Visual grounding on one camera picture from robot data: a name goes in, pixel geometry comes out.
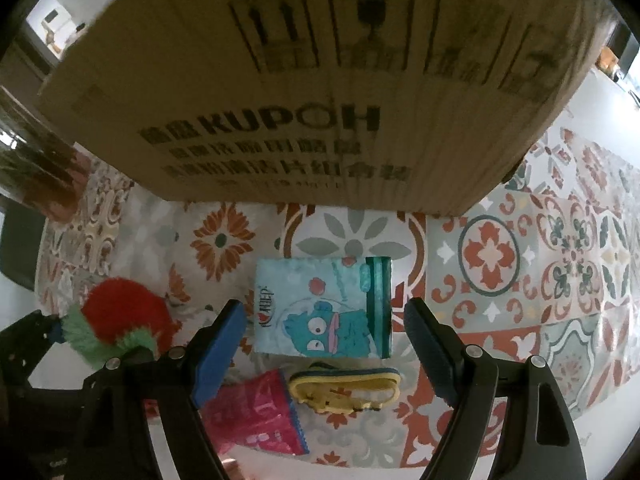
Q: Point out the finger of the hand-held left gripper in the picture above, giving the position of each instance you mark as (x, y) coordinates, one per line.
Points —
(30, 335)

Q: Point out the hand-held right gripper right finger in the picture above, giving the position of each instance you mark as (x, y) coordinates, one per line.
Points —
(431, 355)

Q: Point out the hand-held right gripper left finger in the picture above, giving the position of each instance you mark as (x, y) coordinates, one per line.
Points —
(220, 355)

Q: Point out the red strawberry plush toy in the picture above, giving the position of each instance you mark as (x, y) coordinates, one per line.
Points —
(125, 310)

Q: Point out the blue cartoon tissue pack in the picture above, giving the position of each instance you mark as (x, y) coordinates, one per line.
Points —
(320, 310)

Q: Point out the brown cardboard box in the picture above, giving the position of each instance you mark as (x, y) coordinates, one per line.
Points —
(320, 60)

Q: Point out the pink plastic packet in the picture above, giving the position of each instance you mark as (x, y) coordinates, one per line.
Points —
(255, 410)

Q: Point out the dark object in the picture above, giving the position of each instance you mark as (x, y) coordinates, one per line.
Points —
(17, 250)

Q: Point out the yellow fabric slipper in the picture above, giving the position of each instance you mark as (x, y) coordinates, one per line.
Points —
(345, 385)

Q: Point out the patterned floral mat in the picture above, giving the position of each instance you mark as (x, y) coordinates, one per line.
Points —
(500, 260)

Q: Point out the small orange object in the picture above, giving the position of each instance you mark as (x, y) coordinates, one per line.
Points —
(608, 56)

